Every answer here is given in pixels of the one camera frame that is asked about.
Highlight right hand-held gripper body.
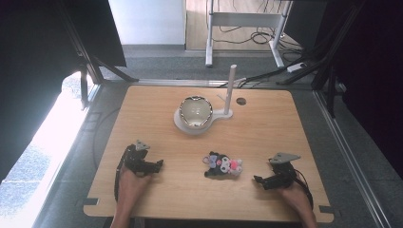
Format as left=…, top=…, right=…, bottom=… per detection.
left=265, top=152, right=302, bottom=191

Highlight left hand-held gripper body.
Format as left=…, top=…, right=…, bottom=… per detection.
left=122, top=140, right=158, bottom=177

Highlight person's left hand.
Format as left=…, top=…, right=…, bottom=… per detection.
left=118, top=165, right=154, bottom=205

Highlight person's right hand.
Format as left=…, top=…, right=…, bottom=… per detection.
left=278, top=180, right=311, bottom=214

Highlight black and pink plush toy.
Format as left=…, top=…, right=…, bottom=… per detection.
left=202, top=150, right=244, bottom=179

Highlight shiny silver bowl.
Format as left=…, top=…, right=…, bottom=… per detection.
left=178, top=95, right=214, bottom=130

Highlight black metal stand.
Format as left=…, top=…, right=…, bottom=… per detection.
left=311, top=0, right=369, bottom=120
left=58, top=0, right=140, bottom=110

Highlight white power strip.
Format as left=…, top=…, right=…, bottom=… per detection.
left=286, top=62, right=308, bottom=73

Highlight dark curtain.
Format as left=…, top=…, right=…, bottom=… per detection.
left=0, top=0, right=127, bottom=183
left=283, top=0, right=403, bottom=181

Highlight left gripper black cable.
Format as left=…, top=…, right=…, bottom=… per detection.
left=113, top=145, right=130, bottom=202

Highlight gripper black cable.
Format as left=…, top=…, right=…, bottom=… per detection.
left=293, top=168, right=315, bottom=211
left=113, top=145, right=130, bottom=202

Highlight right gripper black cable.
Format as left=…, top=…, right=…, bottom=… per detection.
left=293, top=168, right=315, bottom=211

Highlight aluminium floor rail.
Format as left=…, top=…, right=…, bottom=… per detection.
left=311, top=89, right=394, bottom=228

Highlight white stand with post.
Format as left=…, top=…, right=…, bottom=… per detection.
left=173, top=64, right=239, bottom=137

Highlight bundle of black cables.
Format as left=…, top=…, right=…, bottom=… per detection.
left=220, top=47, right=321, bottom=89

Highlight loose black floor cables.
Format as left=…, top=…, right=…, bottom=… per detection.
left=211, top=0, right=306, bottom=55

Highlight white desk frame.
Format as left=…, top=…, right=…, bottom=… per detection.
left=204, top=0, right=293, bottom=69

